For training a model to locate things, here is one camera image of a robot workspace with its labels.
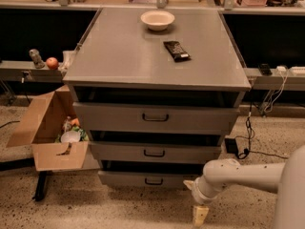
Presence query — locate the grey bottom drawer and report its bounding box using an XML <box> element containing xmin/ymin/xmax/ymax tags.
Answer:
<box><xmin>98</xmin><ymin>160</ymin><xmax>204</xmax><ymax>189</ymax></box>

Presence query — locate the grey drawer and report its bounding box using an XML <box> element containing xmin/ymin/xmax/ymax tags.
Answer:
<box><xmin>72</xmin><ymin>86</ymin><xmax>240</xmax><ymax>135</ymax></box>
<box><xmin>91</xmin><ymin>131</ymin><xmax>221</xmax><ymax>164</ymax></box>
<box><xmin>98</xmin><ymin>160</ymin><xmax>204</xmax><ymax>189</ymax></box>

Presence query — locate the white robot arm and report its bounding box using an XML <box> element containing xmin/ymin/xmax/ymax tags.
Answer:
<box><xmin>183</xmin><ymin>146</ymin><xmax>305</xmax><ymax>229</ymax></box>

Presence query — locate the grey middle drawer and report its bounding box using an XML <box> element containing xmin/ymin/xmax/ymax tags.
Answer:
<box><xmin>91</xmin><ymin>131</ymin><xmax>221</xmax><ymax>164</ymax></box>

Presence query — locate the grey metal drawer cabinet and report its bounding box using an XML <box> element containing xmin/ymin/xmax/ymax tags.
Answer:
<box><xmin>62</xmin><ymin>7</ymin><xmax>252</xmax><ymax>145</ymax></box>

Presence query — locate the grey top drawer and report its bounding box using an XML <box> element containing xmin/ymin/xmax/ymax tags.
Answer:
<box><xmin>72</xmin><ymin>86</ymin><xmax>240</xmax><ymax>135</ymax></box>

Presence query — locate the black power adapter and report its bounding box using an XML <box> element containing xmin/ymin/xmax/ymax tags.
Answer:
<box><xmin>225</xmin><ymin>138</ymin><xmax>238</xmax><ymax>155</ymax></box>

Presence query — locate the white bowl in box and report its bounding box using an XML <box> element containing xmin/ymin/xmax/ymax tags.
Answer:
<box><xmin>60</xmin><ymin>131</ymin><xmax>81</xmax><ymax>143</ymax></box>

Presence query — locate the black snack bar wrapper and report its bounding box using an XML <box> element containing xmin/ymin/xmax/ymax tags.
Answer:
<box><xmin>163</xmin><ymin>41</ymin><xmax>191</xmax><ymax>62</ymax></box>

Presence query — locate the black device on shelf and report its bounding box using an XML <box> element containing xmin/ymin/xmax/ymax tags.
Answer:
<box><xmin>258</xmin><ymin>63</ymin><xmax>273</xmax><ymax>76</ymax></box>

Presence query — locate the white power strip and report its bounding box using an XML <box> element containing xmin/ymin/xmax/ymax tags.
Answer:
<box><xmin>290</xmin><ymin>66</ymin><xmax>305</xmax><ymax>75</ymax></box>

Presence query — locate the brown cardboard box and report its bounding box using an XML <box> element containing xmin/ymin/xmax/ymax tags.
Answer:
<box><xmin>7</xmin><ymin>86</ymin><xmax>88</xmax><ymax>171</ymax></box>

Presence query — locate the black stand leg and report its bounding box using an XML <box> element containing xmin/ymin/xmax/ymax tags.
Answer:
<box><xmin>0</xmin><ymin>157</ymin><xmax>48</xmax><ymax>201</ymax></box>

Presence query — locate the white ceramic bowl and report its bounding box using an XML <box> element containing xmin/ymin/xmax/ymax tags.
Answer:
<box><xmin>140</xmin><ymin>10</ymin><xmax>175</xmax><ymax>31</ymax></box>

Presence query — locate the red apple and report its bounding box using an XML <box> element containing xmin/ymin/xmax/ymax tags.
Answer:
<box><xmin>46</xmin><ymin>57</ymin><xmax>59</xmax><ymax>70</ymax></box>

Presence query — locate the small grey figurine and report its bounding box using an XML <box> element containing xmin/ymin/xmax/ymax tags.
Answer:
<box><xmin>29</xmin><ymin>49</ymin><xmax>45</xmax><ymax>69</ymax></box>

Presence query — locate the grey side shelf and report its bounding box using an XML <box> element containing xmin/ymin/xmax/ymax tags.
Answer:
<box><xmin>0</xmin><ymin>60</ymin><xmax>63</xmax><ymax>83</ymax></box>

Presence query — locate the black floor cable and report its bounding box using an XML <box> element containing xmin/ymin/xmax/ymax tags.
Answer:
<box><xmin>234</xmin><ymin>102</ymin><xmax>290</xmax><ymax>160</ymax></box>

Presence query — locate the white charger with cable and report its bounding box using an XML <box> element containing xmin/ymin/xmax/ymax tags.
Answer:
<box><xmin>261</xmin><ymin>65</ymin><xmax>288</xmax><ymax>114</ymax></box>

